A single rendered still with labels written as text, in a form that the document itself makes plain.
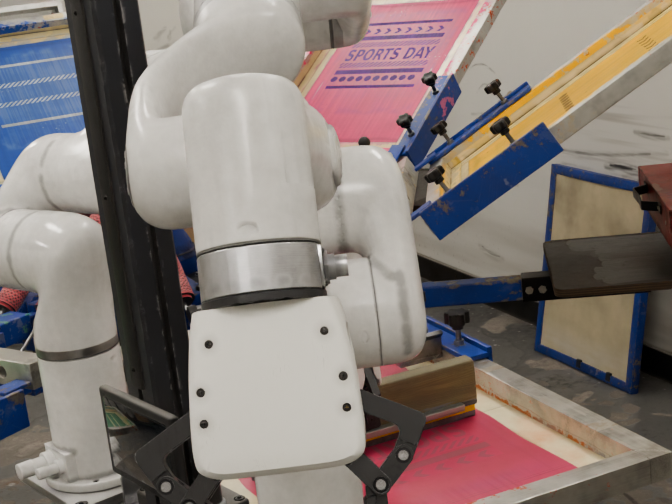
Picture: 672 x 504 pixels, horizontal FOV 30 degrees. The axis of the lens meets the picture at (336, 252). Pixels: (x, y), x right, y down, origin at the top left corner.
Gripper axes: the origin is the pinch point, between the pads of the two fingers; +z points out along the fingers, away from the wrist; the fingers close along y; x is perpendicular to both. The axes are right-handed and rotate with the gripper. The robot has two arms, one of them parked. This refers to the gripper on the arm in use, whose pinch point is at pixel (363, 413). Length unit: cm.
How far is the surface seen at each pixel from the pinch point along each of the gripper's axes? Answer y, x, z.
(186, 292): -68, -5, -5
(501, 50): -279, 203, 2
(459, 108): -317, 201, 29
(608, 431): 25.5, 26.2, 3.6
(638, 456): 34.7, 24.3, 3.4
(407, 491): 17.5, -2.8, 5.2
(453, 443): 7.5, 10.5, 6.3
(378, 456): 4.4, -0.7, 5.5
